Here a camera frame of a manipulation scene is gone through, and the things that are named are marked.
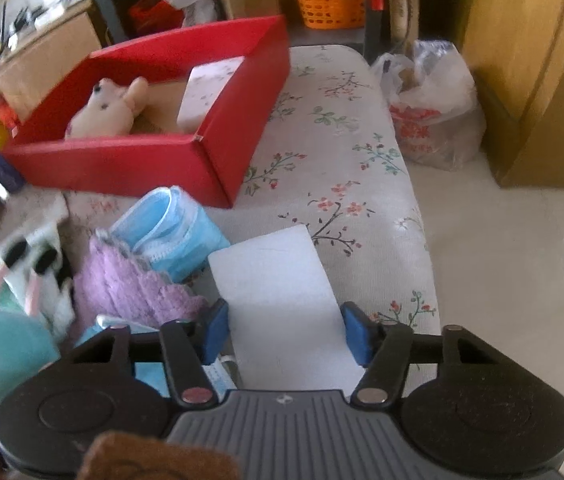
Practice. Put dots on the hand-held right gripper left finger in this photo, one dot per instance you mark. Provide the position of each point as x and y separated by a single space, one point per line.
215 332

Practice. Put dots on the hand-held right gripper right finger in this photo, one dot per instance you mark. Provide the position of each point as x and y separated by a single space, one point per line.
357 335

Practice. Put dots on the purple towel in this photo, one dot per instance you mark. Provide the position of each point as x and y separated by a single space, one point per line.
126 285

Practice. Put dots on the red cardboard box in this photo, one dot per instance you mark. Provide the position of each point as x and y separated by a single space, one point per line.
111 170

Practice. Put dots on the teal and pink plush dragon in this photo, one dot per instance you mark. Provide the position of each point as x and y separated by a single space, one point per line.
6 355

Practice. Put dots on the stack of blue face masks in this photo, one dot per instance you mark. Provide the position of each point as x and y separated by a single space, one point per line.
181 240

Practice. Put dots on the brown plush toy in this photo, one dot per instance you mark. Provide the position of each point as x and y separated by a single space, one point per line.
151 460

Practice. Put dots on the red storage box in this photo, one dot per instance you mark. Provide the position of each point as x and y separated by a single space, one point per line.
322 170

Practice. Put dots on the black and white plush toy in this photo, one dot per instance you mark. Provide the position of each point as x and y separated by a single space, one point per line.
46 285

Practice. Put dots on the white floral packet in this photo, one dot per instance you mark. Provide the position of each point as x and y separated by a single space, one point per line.
206 95

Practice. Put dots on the white plastic bag red print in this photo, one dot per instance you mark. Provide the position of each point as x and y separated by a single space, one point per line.
437 110

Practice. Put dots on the beige plush toy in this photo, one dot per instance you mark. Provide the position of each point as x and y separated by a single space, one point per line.
101 115

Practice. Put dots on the low wooden media bench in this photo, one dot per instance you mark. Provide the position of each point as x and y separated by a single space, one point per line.
46 60

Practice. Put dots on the tall wooden cabinet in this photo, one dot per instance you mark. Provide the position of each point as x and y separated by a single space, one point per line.
527 60

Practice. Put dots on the red and white plastic bag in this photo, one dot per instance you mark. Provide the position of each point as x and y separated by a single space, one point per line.
156 12

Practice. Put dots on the orange plastic basket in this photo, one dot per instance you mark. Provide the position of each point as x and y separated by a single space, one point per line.
329 7

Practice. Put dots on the tall cardboard sheet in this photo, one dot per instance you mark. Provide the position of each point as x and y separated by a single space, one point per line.
399 0

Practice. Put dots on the black metal shelf rack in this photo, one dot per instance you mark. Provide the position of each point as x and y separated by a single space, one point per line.
111 10

